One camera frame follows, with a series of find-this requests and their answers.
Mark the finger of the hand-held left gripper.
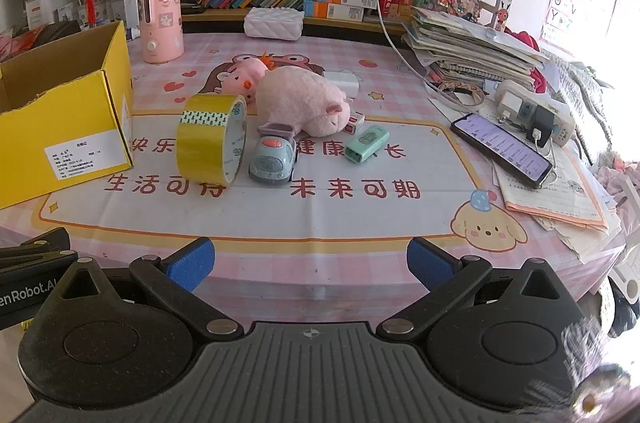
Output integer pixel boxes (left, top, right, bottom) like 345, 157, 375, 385
0, 227, 72, 260

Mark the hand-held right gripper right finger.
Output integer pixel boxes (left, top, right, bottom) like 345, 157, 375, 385
376, 237, 585, 341

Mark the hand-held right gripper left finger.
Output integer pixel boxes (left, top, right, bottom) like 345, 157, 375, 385
42, 237, 246, 341

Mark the yellow sponge block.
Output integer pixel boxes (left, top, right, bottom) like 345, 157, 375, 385
176, 93, 249, 188

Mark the yellow cardboard box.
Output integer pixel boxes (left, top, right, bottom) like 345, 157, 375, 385
0, 20, 135, 210

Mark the grey toy car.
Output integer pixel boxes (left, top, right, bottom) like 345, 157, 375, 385
248, 122, 299, 185

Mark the small teal plastic toy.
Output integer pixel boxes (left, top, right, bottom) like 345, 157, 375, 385
344, 124, 385, 164

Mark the small pink plush pig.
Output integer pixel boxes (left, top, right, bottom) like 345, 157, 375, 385
214, 52, 273, 104

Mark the large pink plush pig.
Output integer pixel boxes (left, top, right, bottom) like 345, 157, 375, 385
255, 67, 355, 136

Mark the black smartphone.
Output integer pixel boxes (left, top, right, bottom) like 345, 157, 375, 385
450, 113, 554, 190

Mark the stack of paper worksheets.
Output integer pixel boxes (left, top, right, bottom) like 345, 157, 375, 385
492, 143, 623, 264

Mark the white plug adapter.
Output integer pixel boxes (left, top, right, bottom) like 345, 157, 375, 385
501, 92, 527, 122

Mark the black plug adapter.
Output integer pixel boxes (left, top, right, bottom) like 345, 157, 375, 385
527, 105, 557, 144

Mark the white power strip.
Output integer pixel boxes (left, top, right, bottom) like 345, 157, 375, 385
495, 79, 576, 147

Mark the white charger adapter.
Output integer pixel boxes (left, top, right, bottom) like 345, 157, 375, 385
322, 70, 363, 98

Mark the stack of notebooks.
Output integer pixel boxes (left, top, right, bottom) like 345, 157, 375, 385
400, 7, 551, 92

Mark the grey knitted cloth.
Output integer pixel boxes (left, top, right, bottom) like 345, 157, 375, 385
542, 53, 640, 168

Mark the white red card box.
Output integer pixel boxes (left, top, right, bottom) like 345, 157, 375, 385
26, 0, 49, 30

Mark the pink cylindrical container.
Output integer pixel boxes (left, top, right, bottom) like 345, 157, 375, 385
137, 0, 184, 64

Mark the white quilted pouch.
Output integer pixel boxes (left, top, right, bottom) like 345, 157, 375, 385
243, 7, 305, 40

